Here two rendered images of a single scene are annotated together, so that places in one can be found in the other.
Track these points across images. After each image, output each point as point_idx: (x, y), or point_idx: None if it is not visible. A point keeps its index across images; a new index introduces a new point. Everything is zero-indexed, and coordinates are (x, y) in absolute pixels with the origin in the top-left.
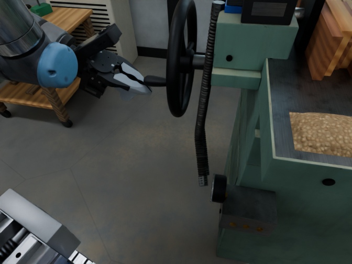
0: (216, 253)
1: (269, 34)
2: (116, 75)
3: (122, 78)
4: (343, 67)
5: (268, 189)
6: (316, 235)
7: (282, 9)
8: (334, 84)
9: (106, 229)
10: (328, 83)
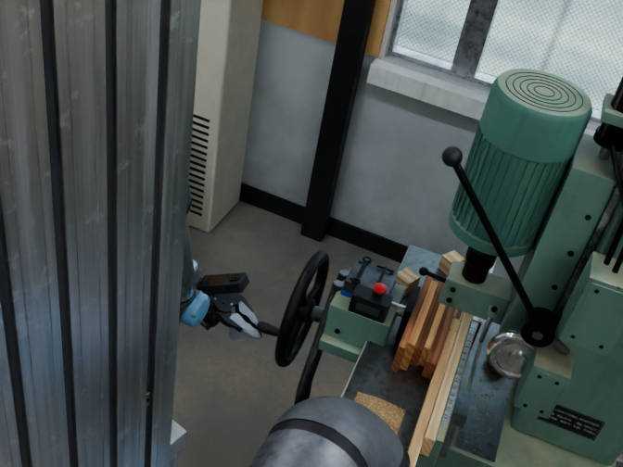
0: None
1: (368, 324)
2: (233, 315)
3: (237, 320)
4: (421, 366)
5: None
6: None
7: (376, 312)
8: (404, 378)
9: None
10: (400, 375)
